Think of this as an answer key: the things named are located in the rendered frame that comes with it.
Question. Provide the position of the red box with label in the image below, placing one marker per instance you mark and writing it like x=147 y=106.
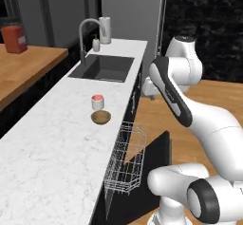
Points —
x=14 y=39

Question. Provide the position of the grey curved tap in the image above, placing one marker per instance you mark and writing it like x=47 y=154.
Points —
x=83 y=42

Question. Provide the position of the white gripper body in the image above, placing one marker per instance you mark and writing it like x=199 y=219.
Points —
x=148 y=88

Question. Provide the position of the dark sink basin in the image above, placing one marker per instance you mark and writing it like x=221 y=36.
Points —
x=102 y=68

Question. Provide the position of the white soap dispenser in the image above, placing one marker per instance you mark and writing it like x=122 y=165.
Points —
x=96 y=44

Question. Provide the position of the dark window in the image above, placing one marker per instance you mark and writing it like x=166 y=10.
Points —
x=5 y=1

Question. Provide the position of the brown bowl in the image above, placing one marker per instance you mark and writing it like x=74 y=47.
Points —
x=101 y=117

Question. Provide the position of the grey fridge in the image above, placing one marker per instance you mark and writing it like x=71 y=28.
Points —
x=133 y=16

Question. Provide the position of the black counter cabinet front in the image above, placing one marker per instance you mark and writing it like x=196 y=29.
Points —
x=136 y=89

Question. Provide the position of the white paper towel roll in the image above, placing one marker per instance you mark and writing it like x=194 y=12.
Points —
x=105 y=29

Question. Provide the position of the white cup with red inside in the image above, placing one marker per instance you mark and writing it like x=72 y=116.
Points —
x=97 y=102

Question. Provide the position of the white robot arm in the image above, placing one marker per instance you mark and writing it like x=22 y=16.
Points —
x=215 y=130

